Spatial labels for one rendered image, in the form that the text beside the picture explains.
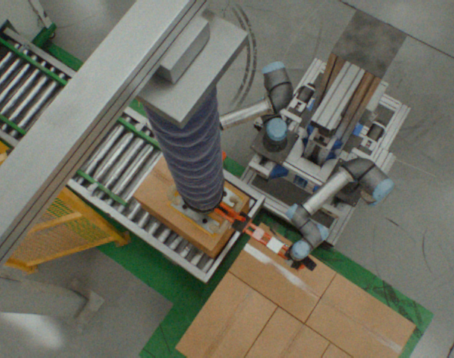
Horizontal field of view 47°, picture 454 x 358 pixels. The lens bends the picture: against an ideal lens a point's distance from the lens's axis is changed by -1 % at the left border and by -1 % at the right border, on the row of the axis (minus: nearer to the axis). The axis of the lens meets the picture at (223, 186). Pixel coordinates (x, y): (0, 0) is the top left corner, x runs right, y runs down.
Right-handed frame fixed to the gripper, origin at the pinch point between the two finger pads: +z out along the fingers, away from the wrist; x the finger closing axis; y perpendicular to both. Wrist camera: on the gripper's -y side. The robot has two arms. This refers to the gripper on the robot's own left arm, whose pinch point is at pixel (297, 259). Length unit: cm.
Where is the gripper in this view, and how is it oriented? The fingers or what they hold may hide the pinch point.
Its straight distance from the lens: 284.6
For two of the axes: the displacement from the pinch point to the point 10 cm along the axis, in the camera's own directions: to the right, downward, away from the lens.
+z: 0.3, 2.4, 9.7
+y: -8.0, -5.8, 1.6
